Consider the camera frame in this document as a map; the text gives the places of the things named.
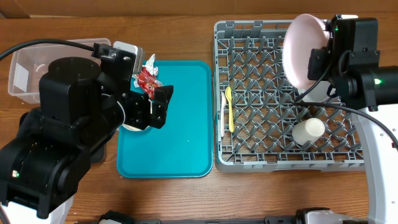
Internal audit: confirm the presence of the red snack wrapper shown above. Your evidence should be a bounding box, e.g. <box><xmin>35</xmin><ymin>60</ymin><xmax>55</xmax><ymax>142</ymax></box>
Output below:
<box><xmin>132</xmin><ymin>54</ymin><xmax>163</xmax><ymax>100</ymax></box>

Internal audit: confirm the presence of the grey bowl of rice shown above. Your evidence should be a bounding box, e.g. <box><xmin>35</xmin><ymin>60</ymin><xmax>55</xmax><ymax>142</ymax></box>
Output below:
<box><xmin>122</xmin><ymin>124</ymin><xmax>151</xmax><ymax>132</ymax></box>

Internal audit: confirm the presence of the large white round plate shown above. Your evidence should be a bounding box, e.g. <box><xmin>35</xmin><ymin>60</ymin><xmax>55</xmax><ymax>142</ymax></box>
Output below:
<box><xmin>282</xmin><ymin>14</ymin><xmax>330</xmax><ymax>89</ymax></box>

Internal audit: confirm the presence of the grey round plate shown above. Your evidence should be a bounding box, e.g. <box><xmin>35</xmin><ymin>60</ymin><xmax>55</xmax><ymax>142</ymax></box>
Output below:
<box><xmin>297</xmin><ymin>80</ymin><xmax>330</xmax><ymax>103</ymax></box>

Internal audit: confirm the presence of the pale pink plastic fork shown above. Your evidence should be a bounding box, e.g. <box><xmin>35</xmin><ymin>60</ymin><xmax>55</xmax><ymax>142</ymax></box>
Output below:
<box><xmin>220</xmin><ymin>91</ymin><xmax>226</xmax><ymax>138</ymax></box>

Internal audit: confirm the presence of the yellow plastic spoon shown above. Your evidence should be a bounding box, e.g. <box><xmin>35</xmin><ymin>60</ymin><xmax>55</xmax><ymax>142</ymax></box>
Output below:
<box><xmin>224</xmin><ymin>86</ymin><xmax>234</xmax><ymax>133</ymax></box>

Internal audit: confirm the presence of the white ceramic mug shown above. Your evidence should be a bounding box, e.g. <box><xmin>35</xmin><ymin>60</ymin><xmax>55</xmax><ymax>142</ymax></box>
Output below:
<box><xmin>292</xmin><ymin>118</ymin><xmax>325</xmax><ymax>145</ymax></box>

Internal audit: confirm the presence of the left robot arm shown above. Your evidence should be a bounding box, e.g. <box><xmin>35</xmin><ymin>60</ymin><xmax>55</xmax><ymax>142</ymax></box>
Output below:
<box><xmin>1</xmin><ymin>57</ymin><xmax>174</xmax><ymax>223</ymax></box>

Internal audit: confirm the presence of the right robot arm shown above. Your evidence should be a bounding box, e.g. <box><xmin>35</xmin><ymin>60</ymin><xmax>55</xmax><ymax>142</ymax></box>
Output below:
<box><xmin>308</xmin><ymin>15</ymin><xmax>397</xmax><ymax>223</ymax></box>

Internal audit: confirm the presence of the black waste bin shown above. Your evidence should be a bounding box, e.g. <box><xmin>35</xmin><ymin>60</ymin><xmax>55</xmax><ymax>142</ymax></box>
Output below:
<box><xmin>90</xmin><ymin>144</ymin><xmax>106</xmax><ymax>164</ymax></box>

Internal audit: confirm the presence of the grey plastic dishwasher rack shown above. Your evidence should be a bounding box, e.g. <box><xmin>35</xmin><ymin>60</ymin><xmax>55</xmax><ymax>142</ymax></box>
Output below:
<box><xmin>213</xmin><ymin>21</ymin><xmax>364</xmax><ymax>172</ymax></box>

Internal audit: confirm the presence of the clear plastic waste bin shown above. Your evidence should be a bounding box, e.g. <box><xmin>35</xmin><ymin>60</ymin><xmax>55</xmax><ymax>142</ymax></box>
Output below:
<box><xmin>8</xmin><ymin>44</ymin><xmax>101</xmax><ymax>104</ymax></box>

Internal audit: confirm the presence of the teal plastic serving tray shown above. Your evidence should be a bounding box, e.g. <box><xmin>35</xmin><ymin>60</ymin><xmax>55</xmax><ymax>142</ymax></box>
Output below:
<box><xmin>116</xmin><ymin>60</ymin><xmax>213</xmax><ymax>179</ymax></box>

